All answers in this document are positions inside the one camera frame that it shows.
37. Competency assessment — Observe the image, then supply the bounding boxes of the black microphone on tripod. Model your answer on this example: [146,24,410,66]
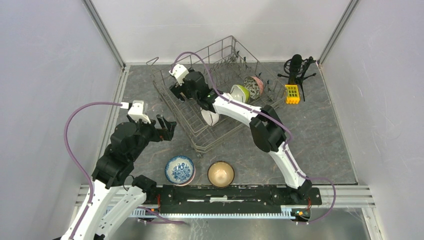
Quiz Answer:
[277,54,317,101]

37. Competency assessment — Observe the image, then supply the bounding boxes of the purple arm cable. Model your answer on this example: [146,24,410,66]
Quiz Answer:
[62,101,186,240]
[170,51,337,226]

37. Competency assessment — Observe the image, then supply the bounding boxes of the blue floral bowl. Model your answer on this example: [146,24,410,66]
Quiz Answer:
[164,155,195,184]

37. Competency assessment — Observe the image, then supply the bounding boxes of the brown rimmed cream bowl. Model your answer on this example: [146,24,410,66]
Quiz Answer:
[207,161,235,188]

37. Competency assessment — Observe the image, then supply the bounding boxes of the green and white bowl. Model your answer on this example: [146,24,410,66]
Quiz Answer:
[229,84,250,104]

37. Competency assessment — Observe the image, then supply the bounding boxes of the yellow block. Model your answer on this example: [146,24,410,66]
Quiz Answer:
[285,84,301,105]

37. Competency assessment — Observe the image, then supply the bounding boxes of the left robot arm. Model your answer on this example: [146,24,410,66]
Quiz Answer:
[61,114,177,240]

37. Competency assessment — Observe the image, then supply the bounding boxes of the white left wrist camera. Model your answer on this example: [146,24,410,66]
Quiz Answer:
[120,100,151,124]

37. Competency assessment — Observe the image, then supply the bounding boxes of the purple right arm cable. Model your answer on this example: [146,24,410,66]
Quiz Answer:
[170,51,337,226]

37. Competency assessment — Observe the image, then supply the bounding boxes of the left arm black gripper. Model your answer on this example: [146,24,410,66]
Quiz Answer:
[128,113,177,161]

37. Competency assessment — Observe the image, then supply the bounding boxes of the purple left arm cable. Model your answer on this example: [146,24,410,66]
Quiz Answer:
[62,101,186,240]

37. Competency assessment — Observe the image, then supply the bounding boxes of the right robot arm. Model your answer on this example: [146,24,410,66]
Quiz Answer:
[169,68,312,204]

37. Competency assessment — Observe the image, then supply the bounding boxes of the grey wire dish rack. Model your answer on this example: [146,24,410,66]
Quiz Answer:
[146,35,288,159]

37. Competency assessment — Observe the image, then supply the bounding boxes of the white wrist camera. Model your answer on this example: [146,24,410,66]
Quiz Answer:
[169,63,189,86]
[120,100,151,124]

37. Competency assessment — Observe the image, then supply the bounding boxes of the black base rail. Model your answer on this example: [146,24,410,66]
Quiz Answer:
[154,184,323,214]

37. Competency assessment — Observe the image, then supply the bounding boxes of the floral brown patterned bowl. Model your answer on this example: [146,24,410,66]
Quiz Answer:
[243,76,264,100]

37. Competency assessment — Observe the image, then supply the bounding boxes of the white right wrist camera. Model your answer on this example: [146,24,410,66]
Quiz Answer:
[169,63,189,86]

